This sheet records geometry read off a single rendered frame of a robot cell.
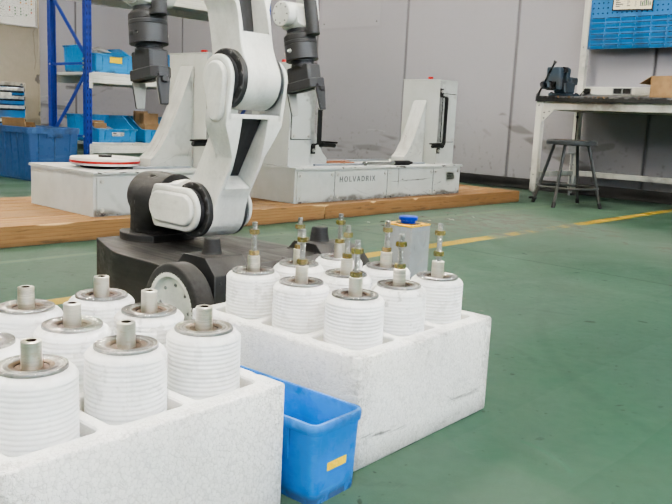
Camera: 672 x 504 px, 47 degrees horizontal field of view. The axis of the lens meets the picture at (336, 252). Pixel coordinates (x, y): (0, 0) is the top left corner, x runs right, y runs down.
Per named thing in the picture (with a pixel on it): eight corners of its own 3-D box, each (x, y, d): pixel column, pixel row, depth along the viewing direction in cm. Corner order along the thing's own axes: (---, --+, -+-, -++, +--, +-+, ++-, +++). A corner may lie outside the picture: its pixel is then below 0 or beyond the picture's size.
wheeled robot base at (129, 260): (57, 292, 211) (56, 170, 206) (210, 271, 249) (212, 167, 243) (201, 347, 169) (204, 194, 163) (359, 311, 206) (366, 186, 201)
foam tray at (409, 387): (190, 403, 142) (191, 308, 139) (330, 360, 172) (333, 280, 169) (353, 473, 118) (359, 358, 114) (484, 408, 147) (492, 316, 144)
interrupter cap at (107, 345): (80, 347, 91) (79, 341, 91) (134, 335, 97) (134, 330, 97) (116, 362, 87) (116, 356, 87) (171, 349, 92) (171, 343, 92)
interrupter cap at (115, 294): (64, 296, 115) (64, 292, 115) (109, 289, 121) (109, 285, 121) (93, 306, 111) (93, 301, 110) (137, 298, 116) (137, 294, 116)
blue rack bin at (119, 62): (61, 72, 626) (60, 45, 622) (103, 75, 654) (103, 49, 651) (94, 71, 593) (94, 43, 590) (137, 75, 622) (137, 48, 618)
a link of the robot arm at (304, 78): (276, 93, 211) (271, 49, 210) (301, 94, 217) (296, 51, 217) (308, 85, 202) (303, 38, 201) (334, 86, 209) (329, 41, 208)
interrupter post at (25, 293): (13, 309, 107) (13, 286, 106) (30, 307, 109) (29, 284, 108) (22, 313, 105) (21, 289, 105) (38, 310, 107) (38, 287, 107)
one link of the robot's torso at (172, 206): (147, 228, 207) (147, 179, 205) (207, 223, 222) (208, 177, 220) (194, 239, 194) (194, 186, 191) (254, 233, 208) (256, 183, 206)
